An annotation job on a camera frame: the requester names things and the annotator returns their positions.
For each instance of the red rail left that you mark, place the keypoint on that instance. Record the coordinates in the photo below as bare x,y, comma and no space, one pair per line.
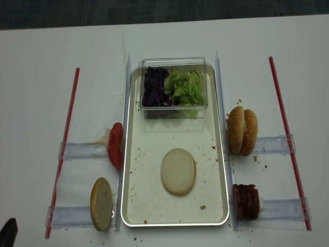
61,153

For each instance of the red rail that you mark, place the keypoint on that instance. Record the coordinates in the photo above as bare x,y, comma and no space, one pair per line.
61,153
305,211

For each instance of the sesame bun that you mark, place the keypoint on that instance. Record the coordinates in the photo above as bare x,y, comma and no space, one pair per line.
250,133
235,129

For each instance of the clear track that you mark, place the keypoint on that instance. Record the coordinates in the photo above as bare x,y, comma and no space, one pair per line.
283,209
84,150
60,216
283,144

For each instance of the clear track lower left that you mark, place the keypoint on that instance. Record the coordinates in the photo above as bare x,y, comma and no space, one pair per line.
60,216

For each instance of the sesame bun top rear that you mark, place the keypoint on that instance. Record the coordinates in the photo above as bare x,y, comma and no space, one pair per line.
250,133

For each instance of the bun half on tray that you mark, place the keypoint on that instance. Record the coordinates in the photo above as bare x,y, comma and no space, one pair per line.
178,171

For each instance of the clear track upper left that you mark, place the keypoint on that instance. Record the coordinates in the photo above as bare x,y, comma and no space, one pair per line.
84,150

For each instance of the green lettuce shreds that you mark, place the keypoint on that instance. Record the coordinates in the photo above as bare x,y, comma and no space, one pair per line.
184,88

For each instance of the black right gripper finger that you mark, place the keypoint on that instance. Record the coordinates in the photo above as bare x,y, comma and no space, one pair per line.
8,233

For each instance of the red rail right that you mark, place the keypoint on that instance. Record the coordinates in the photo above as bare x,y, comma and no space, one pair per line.
305,211

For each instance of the clear long rail left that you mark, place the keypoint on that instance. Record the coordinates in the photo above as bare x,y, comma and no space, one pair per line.
126,99

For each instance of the upright bun half left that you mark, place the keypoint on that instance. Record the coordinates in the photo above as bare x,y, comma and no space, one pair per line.
101,204

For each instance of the clear track lower right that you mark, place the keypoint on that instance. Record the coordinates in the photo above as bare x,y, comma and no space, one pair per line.
283,209

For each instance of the white pusher block left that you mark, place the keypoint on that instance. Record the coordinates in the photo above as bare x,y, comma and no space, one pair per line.
106,137

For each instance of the clear track upper right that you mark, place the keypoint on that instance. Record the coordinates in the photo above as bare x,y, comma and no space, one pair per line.
283,144

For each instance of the clear plastic salad container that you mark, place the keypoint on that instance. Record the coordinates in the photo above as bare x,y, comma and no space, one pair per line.
172,110

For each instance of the cream metal serving tray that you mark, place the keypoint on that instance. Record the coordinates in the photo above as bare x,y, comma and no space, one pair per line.
144,201

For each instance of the sesame bun top front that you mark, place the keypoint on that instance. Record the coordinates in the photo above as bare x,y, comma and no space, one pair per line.
235,129

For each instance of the purple cabbage shreds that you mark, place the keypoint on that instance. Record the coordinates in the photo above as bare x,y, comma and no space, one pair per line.
154,93

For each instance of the clear long rail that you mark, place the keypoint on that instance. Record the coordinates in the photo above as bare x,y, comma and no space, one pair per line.
226,151
126,99

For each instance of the clear long rail right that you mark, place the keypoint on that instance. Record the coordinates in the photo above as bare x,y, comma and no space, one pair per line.
226,151

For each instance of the white pusher block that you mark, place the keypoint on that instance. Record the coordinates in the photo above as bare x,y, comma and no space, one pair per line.
261,204
106,137

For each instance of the white pusher block right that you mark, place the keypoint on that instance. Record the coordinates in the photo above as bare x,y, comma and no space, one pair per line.
261,204

